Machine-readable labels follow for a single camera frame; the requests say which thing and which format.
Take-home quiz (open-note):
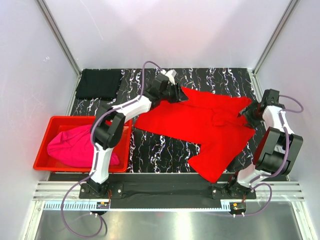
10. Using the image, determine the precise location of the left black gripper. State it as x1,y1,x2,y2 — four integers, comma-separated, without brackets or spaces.
160,82,189,105

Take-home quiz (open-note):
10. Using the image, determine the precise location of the red t shirt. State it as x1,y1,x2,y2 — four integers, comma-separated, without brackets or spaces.
134,87,255,183

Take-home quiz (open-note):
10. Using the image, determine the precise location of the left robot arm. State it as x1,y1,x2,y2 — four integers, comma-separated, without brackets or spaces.
86,69,188,198

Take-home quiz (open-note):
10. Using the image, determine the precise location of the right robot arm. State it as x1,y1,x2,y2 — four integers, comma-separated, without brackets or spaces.
224,89,303,199

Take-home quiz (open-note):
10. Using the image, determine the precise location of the folded black t shirt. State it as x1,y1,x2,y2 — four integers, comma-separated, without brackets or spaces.
75,69,122,100

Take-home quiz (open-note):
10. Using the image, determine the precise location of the right connector box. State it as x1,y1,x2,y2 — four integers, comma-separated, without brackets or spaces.
230,202,247,212

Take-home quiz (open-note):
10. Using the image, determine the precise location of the connector box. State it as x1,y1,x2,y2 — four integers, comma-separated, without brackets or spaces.
230,202,247,212
96,201,110,210

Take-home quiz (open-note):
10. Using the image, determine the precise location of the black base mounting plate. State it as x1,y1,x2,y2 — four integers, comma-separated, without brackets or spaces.
79,173,256,210

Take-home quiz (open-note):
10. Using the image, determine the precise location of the pink t shirt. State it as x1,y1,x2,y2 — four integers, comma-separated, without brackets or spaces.
46,124,120,169

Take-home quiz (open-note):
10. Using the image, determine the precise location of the red plastic bin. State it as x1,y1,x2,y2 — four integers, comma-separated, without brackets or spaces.
33,116,133,173

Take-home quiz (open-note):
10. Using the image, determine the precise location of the left connector box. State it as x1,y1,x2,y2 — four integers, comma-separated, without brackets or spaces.
96,201,110,210

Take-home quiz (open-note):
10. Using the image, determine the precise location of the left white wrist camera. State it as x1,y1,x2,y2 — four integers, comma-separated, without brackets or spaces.
160,69,177,85

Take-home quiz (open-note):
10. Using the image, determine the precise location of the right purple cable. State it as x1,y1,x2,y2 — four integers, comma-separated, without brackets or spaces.
244,94,305,218

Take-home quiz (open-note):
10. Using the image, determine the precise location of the purple cable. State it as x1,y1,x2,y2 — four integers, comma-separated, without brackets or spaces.
244,94,305,218
59,60,167,237

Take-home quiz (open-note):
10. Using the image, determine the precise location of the aluminium frame rail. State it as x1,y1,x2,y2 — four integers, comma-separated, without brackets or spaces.
33,181,305,212

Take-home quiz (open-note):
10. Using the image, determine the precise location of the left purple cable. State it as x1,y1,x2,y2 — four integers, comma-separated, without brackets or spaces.
59,60,167,237

